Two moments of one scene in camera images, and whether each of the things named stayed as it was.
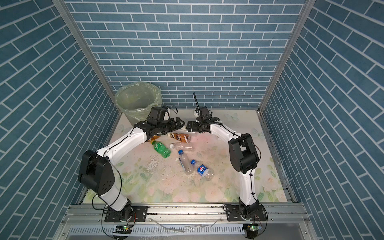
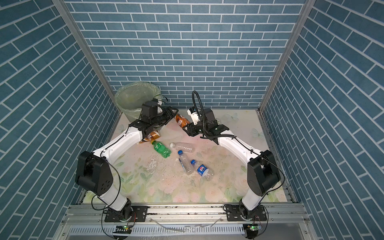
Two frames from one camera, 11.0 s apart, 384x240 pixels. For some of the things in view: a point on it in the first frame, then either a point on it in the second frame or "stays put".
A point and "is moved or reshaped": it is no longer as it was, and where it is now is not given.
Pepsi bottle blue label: (206, 173) stays put
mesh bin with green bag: (136, 99) stays put
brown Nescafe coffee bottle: (182, 137) is moved or reshaped
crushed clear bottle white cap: (183, 146) stays put
